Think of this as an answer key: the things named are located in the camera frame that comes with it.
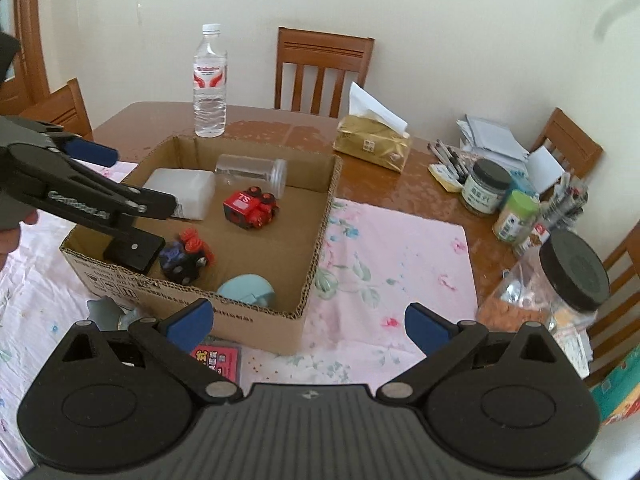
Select colourful printed carton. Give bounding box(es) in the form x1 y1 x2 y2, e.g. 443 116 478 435
587 355 640 427

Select red toy train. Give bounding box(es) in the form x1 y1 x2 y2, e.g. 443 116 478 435
223 186 280 233

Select wooden chair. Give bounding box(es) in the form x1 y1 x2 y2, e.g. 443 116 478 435
274 26 376 119
530 107 604 182
19 77 95 142
585 220 640 387

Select clear plastic jar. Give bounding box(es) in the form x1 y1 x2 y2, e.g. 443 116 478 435
214 154 289 197

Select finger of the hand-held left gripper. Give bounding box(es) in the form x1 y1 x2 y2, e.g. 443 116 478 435
100 220 166 275
34 122 119 167

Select person's left hand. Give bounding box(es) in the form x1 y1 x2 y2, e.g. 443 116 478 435
0 211 40 268

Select cardboard box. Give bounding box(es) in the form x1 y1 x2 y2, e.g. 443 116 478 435
60 135 345 357

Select orange white medicine box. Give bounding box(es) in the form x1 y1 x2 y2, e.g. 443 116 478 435
550 310 594 377

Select cluster of upright pens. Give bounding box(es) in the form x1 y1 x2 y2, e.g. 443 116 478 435
540 172 589 232

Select red card packet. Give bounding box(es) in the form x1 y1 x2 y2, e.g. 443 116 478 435
190 342 244 386

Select teal round case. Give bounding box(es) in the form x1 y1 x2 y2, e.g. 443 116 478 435
216 272 277 309

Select stack of white papers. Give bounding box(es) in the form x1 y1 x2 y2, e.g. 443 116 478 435
456 115 531 171

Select black lid glass jar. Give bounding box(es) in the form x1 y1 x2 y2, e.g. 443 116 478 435
460 159 514 217

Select dark blue cube toy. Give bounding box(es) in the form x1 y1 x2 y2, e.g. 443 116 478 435
159 227 215 287

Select wooden chair back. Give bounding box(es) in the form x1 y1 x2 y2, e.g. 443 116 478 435
274 26 376 119

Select wooden door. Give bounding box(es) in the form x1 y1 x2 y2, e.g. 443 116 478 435
0 0 52 117

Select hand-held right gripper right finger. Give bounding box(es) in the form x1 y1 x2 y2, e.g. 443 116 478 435
377 302 566 403

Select green lid jar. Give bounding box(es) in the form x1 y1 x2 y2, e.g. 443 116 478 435
492 191 541 246

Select frosted white plastic container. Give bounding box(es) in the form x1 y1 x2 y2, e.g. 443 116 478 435
144 167 217 221

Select gold tissue pack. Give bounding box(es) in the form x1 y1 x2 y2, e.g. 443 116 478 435
332 82 414 174

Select pink floral tablecloth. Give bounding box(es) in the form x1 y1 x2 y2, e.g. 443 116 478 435
0 160 478 466

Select yellow sticky notepad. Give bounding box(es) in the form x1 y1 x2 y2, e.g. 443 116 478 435
431 162 465 194

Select clear plastic water bottle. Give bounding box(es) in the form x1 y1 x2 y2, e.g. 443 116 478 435
192 23 229 138

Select bundle of pens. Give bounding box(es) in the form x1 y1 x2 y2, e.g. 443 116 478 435
428 140 472 186

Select white paper card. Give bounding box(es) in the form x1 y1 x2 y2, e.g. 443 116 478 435
525 145 566 194

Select red label small bottle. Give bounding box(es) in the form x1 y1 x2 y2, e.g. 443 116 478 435
515 222 551 259

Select large black lid clear jar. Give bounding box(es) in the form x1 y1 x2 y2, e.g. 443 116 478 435
475 230 611 342

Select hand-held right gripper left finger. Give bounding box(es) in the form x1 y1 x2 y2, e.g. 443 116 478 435
52 298 243 403

